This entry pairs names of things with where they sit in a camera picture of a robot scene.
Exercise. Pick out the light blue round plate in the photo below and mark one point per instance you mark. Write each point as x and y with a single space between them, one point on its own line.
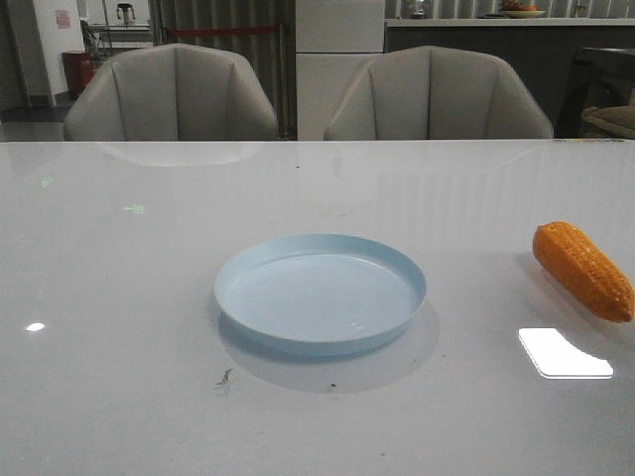
320 295

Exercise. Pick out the orange plastic corn cob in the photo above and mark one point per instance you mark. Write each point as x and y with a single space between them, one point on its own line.
570 257

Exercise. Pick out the grey upholstered chair right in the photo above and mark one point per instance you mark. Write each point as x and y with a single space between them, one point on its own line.
435 93

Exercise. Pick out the grey upholstered chair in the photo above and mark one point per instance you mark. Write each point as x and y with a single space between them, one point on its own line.
175 92
435 93

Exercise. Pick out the white cabinet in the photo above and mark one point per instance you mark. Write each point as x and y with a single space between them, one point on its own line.
332 39

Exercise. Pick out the grey upholstered chair left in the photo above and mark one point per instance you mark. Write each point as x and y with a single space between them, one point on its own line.
175 92

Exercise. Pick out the red barrier belt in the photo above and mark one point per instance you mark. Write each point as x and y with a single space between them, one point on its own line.
198 33

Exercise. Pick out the folding stand with kettle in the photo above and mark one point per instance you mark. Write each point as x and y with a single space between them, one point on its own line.
110 27

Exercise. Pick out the red trash bin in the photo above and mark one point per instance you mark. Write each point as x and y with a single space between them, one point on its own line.
78 70

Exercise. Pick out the grey counter with white top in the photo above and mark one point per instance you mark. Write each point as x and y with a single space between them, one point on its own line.
540 50

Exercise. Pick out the fruit bowl on counter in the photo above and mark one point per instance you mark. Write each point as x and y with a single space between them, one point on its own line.
518 10

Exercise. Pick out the tan cushion seat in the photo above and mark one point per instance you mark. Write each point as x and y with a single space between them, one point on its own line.
617 121

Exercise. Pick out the pink wall notice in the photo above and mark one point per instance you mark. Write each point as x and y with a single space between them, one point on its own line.
62 19

